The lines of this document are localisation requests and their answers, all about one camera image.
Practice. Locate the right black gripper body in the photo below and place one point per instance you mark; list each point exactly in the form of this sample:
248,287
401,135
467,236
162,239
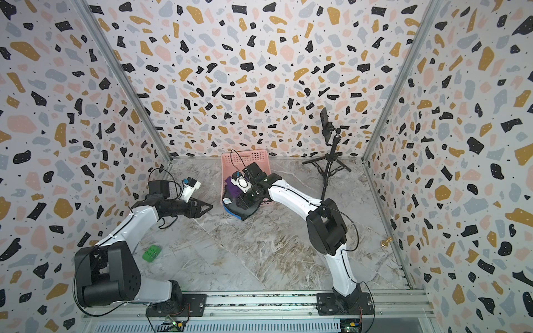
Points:
248,198

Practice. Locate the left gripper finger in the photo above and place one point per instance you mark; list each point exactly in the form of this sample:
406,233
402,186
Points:
201,204
199,212

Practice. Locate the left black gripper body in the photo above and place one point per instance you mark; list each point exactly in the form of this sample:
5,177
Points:
178,208

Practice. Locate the grey and blue dishcloth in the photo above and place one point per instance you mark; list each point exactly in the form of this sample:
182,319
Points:
231,206

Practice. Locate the purple square dishcloth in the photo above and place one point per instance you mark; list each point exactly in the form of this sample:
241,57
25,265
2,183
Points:
233,188

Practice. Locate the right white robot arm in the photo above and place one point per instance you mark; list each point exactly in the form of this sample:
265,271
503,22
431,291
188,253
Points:
327,230

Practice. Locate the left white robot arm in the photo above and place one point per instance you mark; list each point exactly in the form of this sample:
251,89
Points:
107,273

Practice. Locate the green plastic block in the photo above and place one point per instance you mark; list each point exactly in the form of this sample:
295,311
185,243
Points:
151,253

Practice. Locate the black tripod with phone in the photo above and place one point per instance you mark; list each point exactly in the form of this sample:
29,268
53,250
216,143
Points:
329,164

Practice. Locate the left green circuit board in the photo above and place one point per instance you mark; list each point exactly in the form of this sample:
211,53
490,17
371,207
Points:
175,326

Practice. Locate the green circuit board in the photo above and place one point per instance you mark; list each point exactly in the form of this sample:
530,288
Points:
350,326
175,326

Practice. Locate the small brass knob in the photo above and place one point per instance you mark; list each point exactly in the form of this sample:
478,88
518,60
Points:
386,242

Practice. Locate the right green circuit board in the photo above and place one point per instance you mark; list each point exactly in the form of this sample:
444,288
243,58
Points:
350,326

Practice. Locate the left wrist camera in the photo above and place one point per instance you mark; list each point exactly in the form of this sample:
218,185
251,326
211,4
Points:
189,186

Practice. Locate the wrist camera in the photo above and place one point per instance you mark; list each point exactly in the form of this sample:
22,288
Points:
239,180
189,186

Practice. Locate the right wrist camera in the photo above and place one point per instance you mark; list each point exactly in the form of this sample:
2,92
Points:
239,180

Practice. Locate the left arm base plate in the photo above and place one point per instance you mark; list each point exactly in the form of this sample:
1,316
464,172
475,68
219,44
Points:
190,305

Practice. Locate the aluminium mounting rail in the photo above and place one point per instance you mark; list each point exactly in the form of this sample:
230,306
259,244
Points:
277,311

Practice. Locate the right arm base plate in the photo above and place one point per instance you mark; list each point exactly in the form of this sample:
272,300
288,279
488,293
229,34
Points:
331,304

